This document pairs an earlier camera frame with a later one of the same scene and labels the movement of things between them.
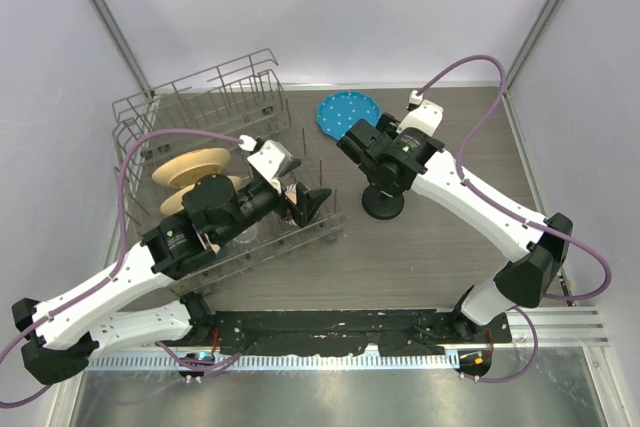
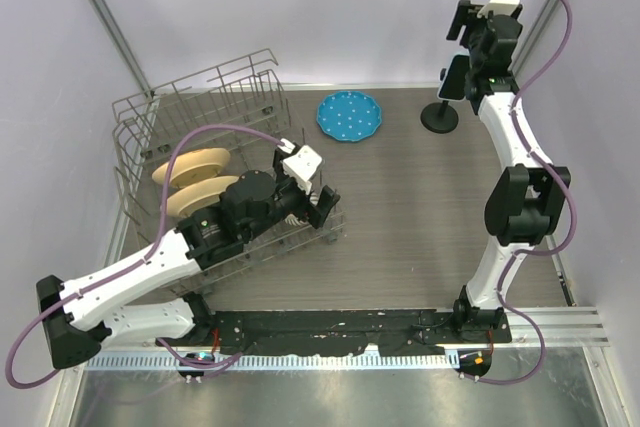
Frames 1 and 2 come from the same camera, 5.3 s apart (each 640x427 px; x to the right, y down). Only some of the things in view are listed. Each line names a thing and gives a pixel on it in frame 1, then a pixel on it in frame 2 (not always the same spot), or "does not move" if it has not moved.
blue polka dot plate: (339, 112) does not move
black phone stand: (384, 199) to (439, 118)
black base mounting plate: (326, 332) does not move
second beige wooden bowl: (174, 202) does not move
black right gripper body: (389, 125) to (474, 32)
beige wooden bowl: (185, 169) does not move
